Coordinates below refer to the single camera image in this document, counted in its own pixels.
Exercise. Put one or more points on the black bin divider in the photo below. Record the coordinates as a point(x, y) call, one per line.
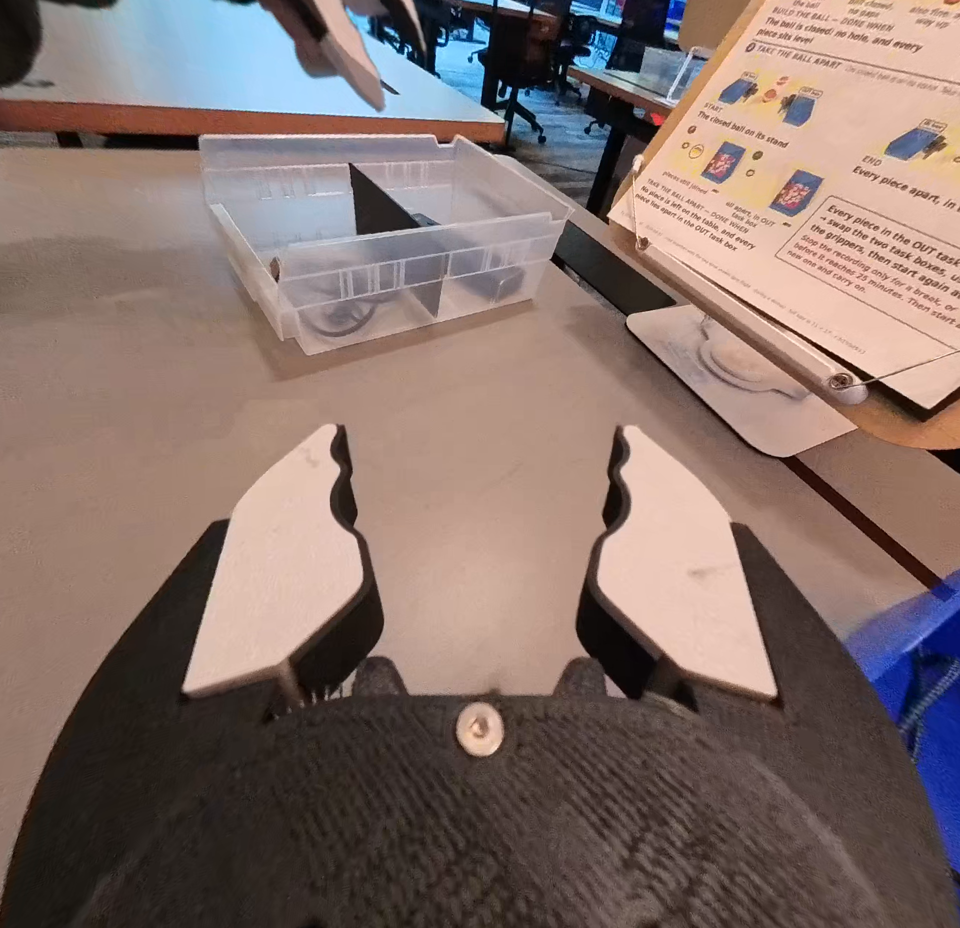
point(379, 200)

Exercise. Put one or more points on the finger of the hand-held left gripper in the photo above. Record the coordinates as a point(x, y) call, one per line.
point(349, 50)
point(397, 5)

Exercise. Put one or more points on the wood edged side table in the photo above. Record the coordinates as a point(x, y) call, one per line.
point(622, 92)

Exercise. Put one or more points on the printed instruction sheet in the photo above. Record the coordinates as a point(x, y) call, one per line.
point(825, 193)

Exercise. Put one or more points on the white table with wood edge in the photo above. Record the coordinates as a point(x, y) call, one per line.
point(187, 58)

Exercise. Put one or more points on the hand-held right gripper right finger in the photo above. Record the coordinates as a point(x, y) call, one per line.
point(675, 568)

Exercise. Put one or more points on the black power adapter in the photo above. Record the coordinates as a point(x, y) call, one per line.
point(495, 279)

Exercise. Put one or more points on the clear acrylic stand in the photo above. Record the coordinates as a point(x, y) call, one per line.
point(675, 73)

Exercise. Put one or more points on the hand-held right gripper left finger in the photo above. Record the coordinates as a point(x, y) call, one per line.
point(277, 568)

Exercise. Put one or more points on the grey desk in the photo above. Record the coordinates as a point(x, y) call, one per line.
point(465, 388)

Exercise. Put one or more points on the clear plastic bin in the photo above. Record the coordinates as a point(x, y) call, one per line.
point(247, 193)

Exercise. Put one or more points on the instruction sheet on wooden stand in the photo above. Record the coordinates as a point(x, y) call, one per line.
point(787, 425)

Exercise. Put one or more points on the blue plastic bin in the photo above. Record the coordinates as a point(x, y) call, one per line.
point(892, 628)

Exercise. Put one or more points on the black office chair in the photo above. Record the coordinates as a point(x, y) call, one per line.
point(517, 58)
point(637, 20)

